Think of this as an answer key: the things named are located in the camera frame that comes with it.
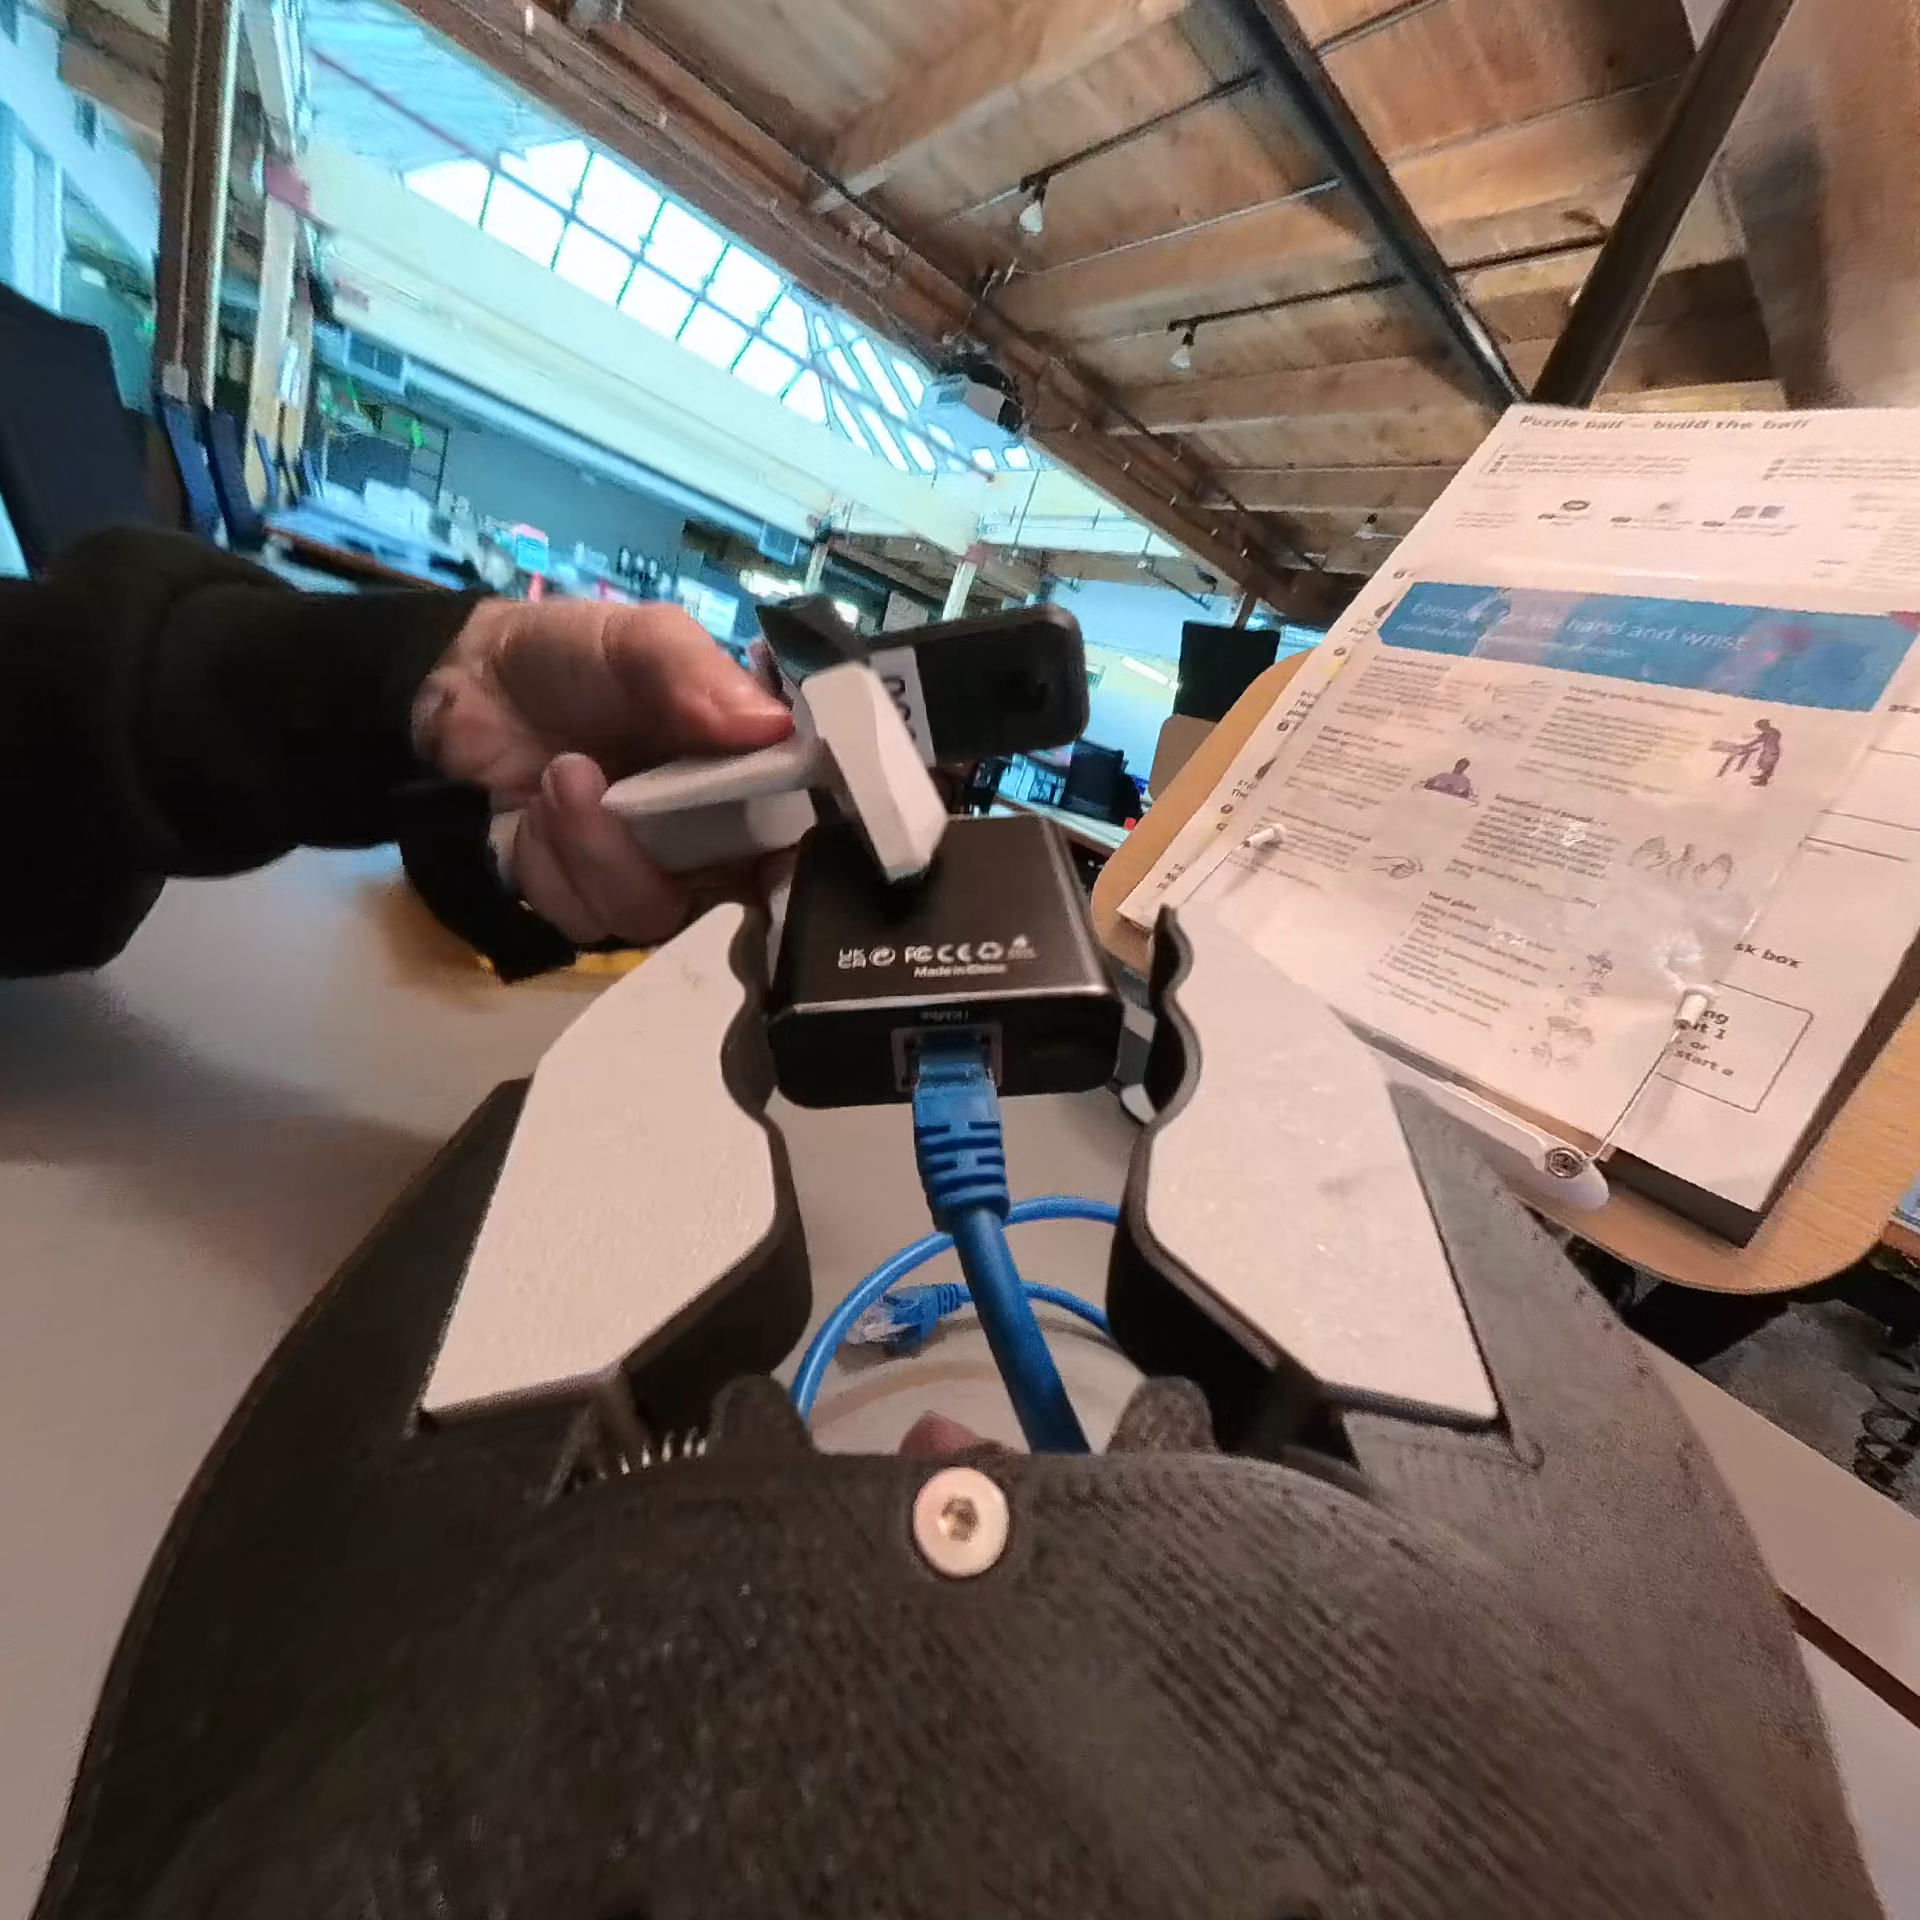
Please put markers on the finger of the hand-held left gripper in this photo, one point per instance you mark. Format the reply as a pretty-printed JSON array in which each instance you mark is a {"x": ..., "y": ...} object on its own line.
[{"x": 884, "y": 766}]

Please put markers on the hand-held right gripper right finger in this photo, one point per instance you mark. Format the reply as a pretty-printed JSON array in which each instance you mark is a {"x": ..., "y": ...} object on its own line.
[{"x": 1305, "y": 1201}]

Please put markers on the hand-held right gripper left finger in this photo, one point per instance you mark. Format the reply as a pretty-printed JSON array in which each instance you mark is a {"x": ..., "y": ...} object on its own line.
[{"x": 630, "y": 1183}]

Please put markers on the grey ethernet splitter box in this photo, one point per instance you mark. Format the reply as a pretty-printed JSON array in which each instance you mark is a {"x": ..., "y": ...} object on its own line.
[{"x": 944, "y": 930}]

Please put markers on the grey desk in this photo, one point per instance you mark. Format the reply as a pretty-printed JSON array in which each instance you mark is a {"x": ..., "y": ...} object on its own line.
[{"x": 193, "y": 1125}]

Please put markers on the person's left hand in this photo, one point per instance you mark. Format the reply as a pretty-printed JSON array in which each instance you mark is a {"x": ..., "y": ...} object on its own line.
[{"x": 600, "y": 705}]

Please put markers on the white board stand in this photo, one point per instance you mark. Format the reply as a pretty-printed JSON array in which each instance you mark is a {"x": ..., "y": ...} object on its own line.
[{"x": 1531, "y": 1162}]

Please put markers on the black monitor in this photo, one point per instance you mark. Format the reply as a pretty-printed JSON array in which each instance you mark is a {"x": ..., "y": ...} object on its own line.
[{"x": 1228, "y": 670}]

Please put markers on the ceiling projector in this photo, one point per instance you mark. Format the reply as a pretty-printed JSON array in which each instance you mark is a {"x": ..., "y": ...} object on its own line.
[{"x": 976, "y": 397}]

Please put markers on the rows of office desks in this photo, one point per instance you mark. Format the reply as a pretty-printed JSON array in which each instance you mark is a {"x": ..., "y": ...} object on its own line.
[{"x": 600, "y": 556}]

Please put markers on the cardboard-backed instruction sheet board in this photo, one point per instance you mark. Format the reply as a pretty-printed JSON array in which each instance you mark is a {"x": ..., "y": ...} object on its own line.
[{"x": 1575, "y": 826}]

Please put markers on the ceiling track lights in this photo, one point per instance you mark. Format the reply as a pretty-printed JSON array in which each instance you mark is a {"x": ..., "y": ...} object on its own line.
[{"x": 1031, "y": 215}]

